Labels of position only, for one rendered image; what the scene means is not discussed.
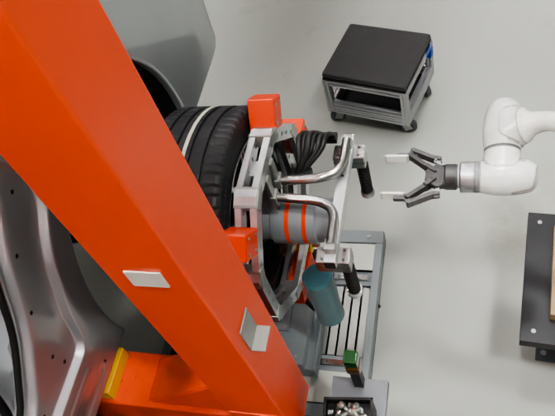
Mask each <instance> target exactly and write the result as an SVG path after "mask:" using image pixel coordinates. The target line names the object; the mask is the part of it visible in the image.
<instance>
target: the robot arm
mask: <svg viewBox="0 0 555 416"><path fill-rule="evenodd" d="M544 131H553V132H555V111H528V110H526V109H525V108H524V107H521V105H520V104H519V103H518V102H517V101H516V100H515V99H514V98H511V97H500V98H497V99H495V100H494V101H493V102H492V103H491V104H490V105H489V106H488V107H487V110H486V114H485V117H484V121H483V130H482V143H483V148H484V154H483V160H482V161H479V162H478V161H476V162H460V166H458V165H457V164H445V165H441V163H442V156H438V155H432V154H429V153H426V152H425V151H422V150H420V149H416V148H414V147H412V148H411V149H410V152H409V153H398V154H388V155H385V156H384V157H385V162H386V163H408V162H409V161H411V162H413V163H414V164H416V165H417V166H419V167H420V168H422V169H424V170H425V181H424V182H423V184H421V185H420V186H418V187H417V188H415V189H414V190H412V191H410V192H408V193H407V194H405V193H404V192H398V191H381V192H380V195H381V199H382V200H393V201H404V202H405V203H406V207H407V208H410V207H412V206H416V205H419V204H421V203H423V202H426V201H429V200H432V199H439V198H440V191H439V190H440V189H444V190H457V189H458V188H459V191H460V192H466V193H485V194H488V195H491V196H515V195H522V194H526V193H530V192H532V191H533V190H534V189H535V188H536V186H537V185H538V165H537V164H536V163H534V162H532V161H530V160H528V159H522V155H521V148H523V147H524V146H525V145H526V144H528V143H530V142H532V140H533V138H534V136H535V135H537V134H539V133H541V132H544ZM422 159H423V160H422ZM424 160H425V161H428V162H430V163H434V164H435V165H434V166H432V165H431V164H429V163H426V162H425V161H424ZM479 165H480V186H479ZM431 188H433V191H429V192H426V193H424V194H422V193H423V192H425V191H428V190H430V189H431ZM421 194H422V195H421Z"/></svg>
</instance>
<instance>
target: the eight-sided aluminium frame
mask: <svg viewBox="0 0 555 416"><path fill-rule="evenodd" d="M296 136H297V128H296V127H295V124H294V123H282V125H281V126H280V127H279V128H277V127H254V128H253V129H251V131H250V134H249V136H248V139H249V140H248V143H247V147H246V150H245V154H244V159H243V162H242V166H241V169H240V175H239V178H238V182H237V185H236V187H235V192H234V201H233V208H234V209H235V227H247V220H246V211H249V213H250V227H252V228H257V237H258V254H257V255H256V256H254V257H253V258H252V264H249V262H246V263H244V262H242V264H243V266H244V269H245V271H246V272H247V273H248V275H249V278H250V280H251V281H252V282H253V284H254V287H255V289H256V290H257V292H258V294H259V296H260V298H261V300H262V301H263V303H264V305H265V307H266V309H267V310H268V312H269V314H270V316H271V318H272V319H273V320H275V321H280V319H283V316H284V315H285V313H286V312H288V310H289V309H290V308H291V307H292V305H293V304H294V303H295V302H296V300H298V299H299V297H300V294H301V290H302V287H301V284H302V274H303V272H304V271H305V265H306V257H307V252H308V248H309V244H300V248H299V253H298V258H297V262H296V270H295V275H294V279H293V280H290V276H291V273H292V265H293V261H294V256H295V251H296V243H288V244H287V251H286V256H285V260H284V264H283V269H282V276H281V281H280V283H279V286H278V287H277V289H276V290H275V291H273V289H272V287H271V286H270V284H269V282H268V279H267V277H266V276H265V271H264V267H263V230H262V210H261V208H262V198H263V189H264V185H265V180H266V176H267V174H268V167H269V162H270V158H271V157H272V152H273V146H274V145H275V143H277V147H278V150H279V152H280V154H281V157H282V161H283V163H284V166H285V169H286V171H287V175H288V176H291V171H292V168H295V167H296V162H295V163H294V161H293V158H292V154H291V151H290V149H289V146H288V143H287V140H289V143H290V145H291V148H292V152H293V155H294V158H295V160H296ZM259 148H261V150H260V154H259V160H258V163H257V167H256V170H255V174H254V180H253V184H252V186H251V187H250V186H249V184H250V180H251V177H250V174H251V171H252V167H253V164H254V162H255V160H256V157H257V153H258V150H259ZM288 193H293V194H297V190H296V185H288ZM301 194H303V195H310V193H309V184H301Z"/></svg>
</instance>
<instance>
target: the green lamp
mask: <svg viewBox="0 0 555 416"><path fill-rule="evenodd" d="M358 362H359V355H358V351H354V350H344V356H343V364H344V367H347V368H358Z"/></svg>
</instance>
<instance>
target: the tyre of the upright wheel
mask: <svg viewBox="0 0 555 416"><path fill-rule="evenodd" d="M209 107H211V106H186V107H182V108H179V109H177V110H176V111H173V112H172V113H171V114H169V115H168V116H167V117H166V118H165V119H164V121H165V123H166V125H167V127H168V128H169V130H170V132H171V134H172V136H173V137H174V139H175V141H176V143H177V145H178V147H179V148H180V150H181V152H182V151H183V146H184V144H185V142H186V139H187V136H188V134H189V132H190V130H191V128H192V126H193V124H194V122H195V121H196V120H197V118H198V117H199V115H201V114H202V113H203V112H204V111H205V110H206V109H208V108H209ZM249 134H250V127H249V111H248V105H243V106H215V107H212V108H211V109H210V110H209V111H207V112H206V113H205V114H204V116H202V118H201V119H200V120H199V122H198V123H197V125H196V127H195V129H194V131H193V133H192V136H191V138H190V140H189V143H188V146H187V150H186V153H185V156H184V158H185V159H186V161H187V164H188V165H189V167H190V169H191V170H192V173H193V174H194V176H195V178H196V180H197V182H198V184H199V185H200V187H201V189H202V191H203V193H204V194H205V196H206V198H207V200H208V202H209V203H210V205H211V208H212V209H213V211H214V213H215V214H216V217H217V219H218V220H219V222H220V223H221V226H222V228H223V230H225V229H228V205H229V195H230V184H231V179H232V174H233V171H234V167H235V161H236V159H237V156H238V153H239V151H240V148H241V146H242V144H243V143H244V141H245V139H246V138H247V137H248V136H249ZM273 149H274V151H275V154H276V156H277V161H278V165H279V169H280V172H282V175H283V176H286V175H287V171H286V169H285V166H284V163H283V161H282V157H281V154H280V152H279V150H278V146H277V143H275V145H274V146H273ZM286 251H287V243H282V248H281V253H280V258H279V263H278V267H277V272H276V276H275V278H274V281H273V284H272V289H273V291H275V290H276V289H277V287H278V284H279V282H280V278H281V275H282V269H283V264H284V260H285V256H286Z"/></svg>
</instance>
